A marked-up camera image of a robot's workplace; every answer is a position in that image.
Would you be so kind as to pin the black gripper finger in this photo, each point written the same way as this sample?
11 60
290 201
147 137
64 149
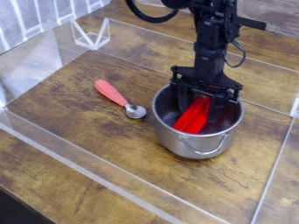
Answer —
216 104
184 96

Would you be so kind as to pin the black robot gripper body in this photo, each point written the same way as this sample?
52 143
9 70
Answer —
203 83

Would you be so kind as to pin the red plastic block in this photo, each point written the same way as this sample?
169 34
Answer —
195 116

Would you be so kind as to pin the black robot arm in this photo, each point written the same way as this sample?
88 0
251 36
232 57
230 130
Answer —
216 49

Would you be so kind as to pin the silver metal pot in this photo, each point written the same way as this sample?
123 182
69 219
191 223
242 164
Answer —
194 146

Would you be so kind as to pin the spoon with red handle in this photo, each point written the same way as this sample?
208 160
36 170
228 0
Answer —
133 112

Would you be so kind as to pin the clear acrylic enclosure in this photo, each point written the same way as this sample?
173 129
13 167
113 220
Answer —
87 166

